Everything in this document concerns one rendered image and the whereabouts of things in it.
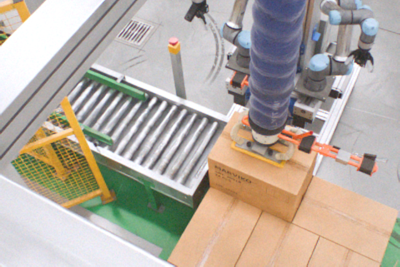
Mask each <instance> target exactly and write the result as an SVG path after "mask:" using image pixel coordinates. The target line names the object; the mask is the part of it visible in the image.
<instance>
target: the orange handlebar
mask: <svg viewBox="0 0 400 267"><path fill-rule="evenodd" d="M244 84H245V85H247V86H248V81H245V82H244ZM246 119H248V116H243V118H242V120H241V121H242V123H243V124H245V125H247V126H250V125H249V123H248V122H247V121H245V120H246ZM282 133H284V134H288V135H290V136H292V137H293V136H297V135H298V134H294V133H291V132H290V131H288V130H285V129H283V130H282ZM277 137H278V138H281V139H285V140H286V141H290V142H292V143H295V144H298V143H299V141H297V140H295V139H291V138H289V137H287V136H283V135H281V134H279V135H278V136H277ZM315 145H317V146H320V147H321V149H317V148H316V147H313V149H312V150H313V151H315V152H317V153H319V154H320V155H323V156H325V157H328V156H329V157H331V158H334V159H336V155H334V154H331V153H330V151H332V152H334V153H337V154H338V152H339V150H337V149H334V148H333V147H332V146H331V145H328V144H325V143H323V144H322V143H319V142H317V141H316V142H315ZM350 158H351V159H354V160H356V161H359V162H360V160H361V158H358V157H356V156H353V155H351V157H350ZM348 164H349V165H350V164H351V166H354V167H357V168H358V166H359V164H358V163H355V162H353V161H350V160H349V162H348ZM377 170H378V166H377V165H376V167H375V169H374V172H373V173H375V172H376V171H377Z"/></svg>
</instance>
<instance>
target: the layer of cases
mask: <svg viewBox="0 0 400 267"><path fill-rule="evenodd" d="M398 212H399V211H398V210H396V209H393V208H390V207H388V206H385V205H383V204H381V203H378V202H376V201H374V200H373V199H370V198H367V197H365V196H362V195H360V194H357V193H355V192H353V191H350V190H348V189H345V188H342V187H340V186H338V185H336V184H333V183H330V182H328V181H325V180H323V179H322V178H319V177H317V176H315V175H313V176H311V179H310V181H309V184H308V186H307V188H306V190H305V192H304V195H303V197H302V200H301V202H300V204H299V206H298V208H297V209H296V212H295V214H294V216H293V218H292V221H291V222H289V221H286V220H285V219H281V218H279V217H277V216H275V215H273V214H271V213H268V212H265V211H263V210H261V209H259V208H258V207H255V206H253V205H251V204H248V203H246V202H244V201H241V200H240V199H237V198H234V197H232V196H230V195H228V194H226V193H223V192H221V191H220V190H217V189H215V188H213V187H210V188H209V190H208V192H207V194H206V195H205V197H204V198H203V200H202V201H201V204H200V205H199V207H198V209H197V211H196V212H195V214H194V216H193V217H192V218H191V220H190V222H189V224H188V226H187V228H186V229H185V231H184V233H183V234H182V236H181V238H180V240H179V242H178V244H177V245H176V246H175V248H174V249H173V251H172V253H171V255H170V256H169V258H168V259H167V261H168V263H171V264H173V265H174V266H177V267H379V265H381V261H382V258H383V255H384V252H385V249H386V246H387V244H388V241H389V237H390V234H391V231H392V229H393V226H394V224H395V221H396V218H397V215H398Z"/></svg>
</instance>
